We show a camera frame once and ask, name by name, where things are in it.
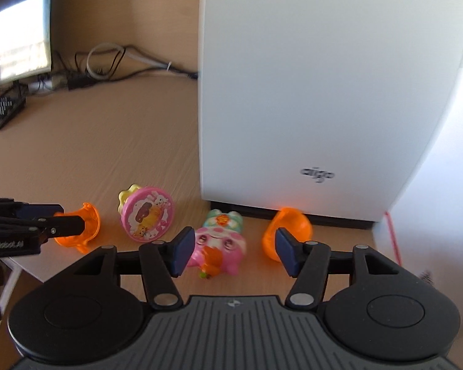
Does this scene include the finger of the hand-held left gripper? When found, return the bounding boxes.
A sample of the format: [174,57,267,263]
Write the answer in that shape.
[0,198,65,221]
[0,216,86,240]

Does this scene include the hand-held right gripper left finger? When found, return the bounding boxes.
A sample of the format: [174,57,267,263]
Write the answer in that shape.
[74,227,196,310]

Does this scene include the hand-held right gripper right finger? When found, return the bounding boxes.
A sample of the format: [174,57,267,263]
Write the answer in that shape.
[275,227,401,311]

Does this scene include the orange clear capsule half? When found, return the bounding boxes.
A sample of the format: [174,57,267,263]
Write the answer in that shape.
[261,207,314,265]
[53,202,101,254]

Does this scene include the pink and green animal toy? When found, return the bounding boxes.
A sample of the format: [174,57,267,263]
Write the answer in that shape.
[186,208,248,279]

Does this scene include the pink round toy yellow flower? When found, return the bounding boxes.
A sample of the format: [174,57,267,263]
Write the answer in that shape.
[117,184,175,243]

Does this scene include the black keyboard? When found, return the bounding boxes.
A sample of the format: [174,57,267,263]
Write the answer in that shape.
[0,93,27,132]

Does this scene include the white card with red print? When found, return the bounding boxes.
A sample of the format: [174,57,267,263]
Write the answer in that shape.
[372,209,437,290]

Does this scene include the white power strip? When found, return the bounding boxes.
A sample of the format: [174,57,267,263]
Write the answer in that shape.
[26,75,69,94]

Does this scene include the black power adapter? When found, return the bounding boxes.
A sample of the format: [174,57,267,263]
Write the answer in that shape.
[67,72,98,91]

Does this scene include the white computer case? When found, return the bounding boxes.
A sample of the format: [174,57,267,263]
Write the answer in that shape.
[198,0,463,229]

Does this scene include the black computer monitor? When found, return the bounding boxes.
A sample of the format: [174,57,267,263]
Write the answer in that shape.
[0,0,55,86]

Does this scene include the white looped cable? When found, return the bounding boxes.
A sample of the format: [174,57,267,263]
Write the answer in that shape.
[86,43,173,76]

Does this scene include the black cables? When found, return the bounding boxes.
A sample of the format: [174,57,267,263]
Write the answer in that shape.
[57,44,200,82]

